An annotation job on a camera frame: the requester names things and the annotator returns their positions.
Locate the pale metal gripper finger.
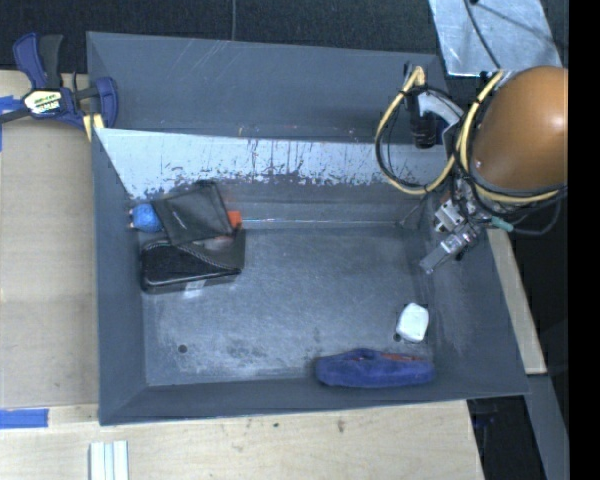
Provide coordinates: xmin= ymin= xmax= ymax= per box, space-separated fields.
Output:
xmin=432 ymin=203 xmax=460 ymax=234
xmin=418 ymin=231 xmax=475 ymax=276

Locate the white rounded block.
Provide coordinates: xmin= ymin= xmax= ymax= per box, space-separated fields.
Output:
xmin=395 ymin=302 xmax=430 ymax=345

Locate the blue cloth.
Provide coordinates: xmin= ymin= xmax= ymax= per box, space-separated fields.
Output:
xmin=313 ymin=347 xmax=437 ymax=389

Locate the grey metal bin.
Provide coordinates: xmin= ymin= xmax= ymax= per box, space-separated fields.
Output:
xmin=85 ymin=31 xmax=532 ymax=427

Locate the dark grey fabric pouch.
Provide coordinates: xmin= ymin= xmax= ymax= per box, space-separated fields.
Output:
xmin=151 ymin=179 xmax=235 ymax=248

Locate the blue ball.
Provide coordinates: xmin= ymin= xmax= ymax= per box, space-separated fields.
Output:
xmin=130 ymin=202 xmax=164 ymax=234

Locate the pale wood board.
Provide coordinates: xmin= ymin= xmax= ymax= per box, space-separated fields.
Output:
xmin=0 ymin=121 xmax=101 ymax=410

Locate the black cylinder on white bracket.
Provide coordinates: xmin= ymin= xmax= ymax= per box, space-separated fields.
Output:
xmin=403 ymin=62 xmax=462 ymax=150

